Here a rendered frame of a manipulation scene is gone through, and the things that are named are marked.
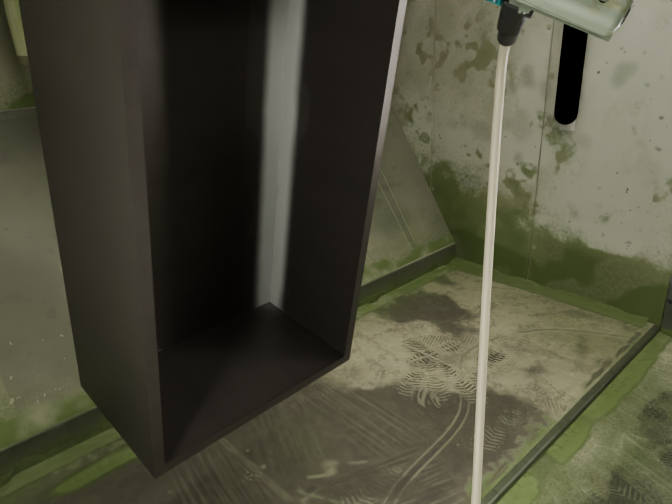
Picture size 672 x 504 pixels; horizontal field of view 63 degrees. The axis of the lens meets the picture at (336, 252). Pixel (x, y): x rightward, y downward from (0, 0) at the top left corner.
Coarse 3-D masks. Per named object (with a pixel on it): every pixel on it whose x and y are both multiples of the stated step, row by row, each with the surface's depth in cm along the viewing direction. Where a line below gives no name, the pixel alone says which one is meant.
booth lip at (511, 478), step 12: (648, 336) 237; (636, 348) 229; (624, 360) 221; (612, 372) 213; (600, 384) 207; (588, 396) 200; (576, 408) 194; (564, 420) 188; (552, 432) 183; (540, 444) 178; (552, 444) 181; (528, 456) 173; (540, 456) 176; (516, 468) 169; (528, 468) 171; (504, 480) 164; (516, 480) 166; (492, 492) 160; (504, 492) 162
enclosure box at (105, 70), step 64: (64, 0) 79; (128, 0) 70; (192, 0) 112; (256, 0) 123; (320, 0) 123; (384, 0) 111; (64, 64) 85; (128, 64) 73; (192, 64) 119; (256, 64) 131; (320, 64) 128; (384, 64) 116; (64, 128) 93; (128, 128) 77; (192, 128) 125; (256, 128) 139; (320, 128) 135; (384, 128) 120; (64, 192) 102; (128, 192) 82; (192, 192) 133; (256, 192) 149; (320, 192) 141; (64, 256) 113; (128, 256) 89; (192, 256) 142; (256, 256) 160; (320, 256) 149; (128, 320) 98; (192, 320) 152; (256, 320) 164; (320, 320) 157; (128, 384) 108; (192, 384) 138; (256, 384) 141; (192, 448) 119
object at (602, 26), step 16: (512, 0) 65; (528, 0) 63; (544, 0) 61; (560, 0) 60; (576, 0) 60; (592, 0) 60; (608, 0) 59; (624, 0) 59; (512, 16) 71; (528, 16) 67; (560, 16) 63; (576, 16) 61; (592, 16) 60; (608, 16) 59; (624, 16) 60; (512, 32) 75; (592, 32) 63; (608, 32) 61
